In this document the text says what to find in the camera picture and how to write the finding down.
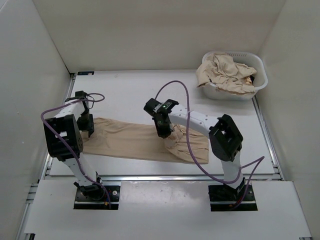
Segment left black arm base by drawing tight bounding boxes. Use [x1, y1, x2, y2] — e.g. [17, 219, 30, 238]
[73, 181, 121, 211]

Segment right aluminium rail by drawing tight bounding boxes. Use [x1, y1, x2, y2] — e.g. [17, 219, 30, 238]
[252, 96, 285, 181]

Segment beige clothes pile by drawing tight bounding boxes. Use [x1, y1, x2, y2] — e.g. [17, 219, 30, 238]
[195, 52, 257, 95]

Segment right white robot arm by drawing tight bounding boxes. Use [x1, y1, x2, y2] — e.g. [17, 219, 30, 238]
[143, 98, 245, 200]

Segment black corner label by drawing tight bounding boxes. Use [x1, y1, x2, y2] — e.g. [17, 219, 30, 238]
[77, 71, 95, 76]

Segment front aluminium rail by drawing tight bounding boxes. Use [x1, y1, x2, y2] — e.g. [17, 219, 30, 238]
[102, 173, 282, 182]

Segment beige trousers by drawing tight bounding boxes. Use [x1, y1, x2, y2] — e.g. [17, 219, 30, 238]
[81, 117, 210, 164]

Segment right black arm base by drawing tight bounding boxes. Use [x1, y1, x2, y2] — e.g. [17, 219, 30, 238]
[208, 184, 258, 212]

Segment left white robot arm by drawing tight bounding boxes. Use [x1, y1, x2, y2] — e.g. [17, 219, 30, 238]
[40, 90, 106, 201]

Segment white laundry basket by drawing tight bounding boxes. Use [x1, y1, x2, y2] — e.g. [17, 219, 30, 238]
[195, 51, 268, 101]

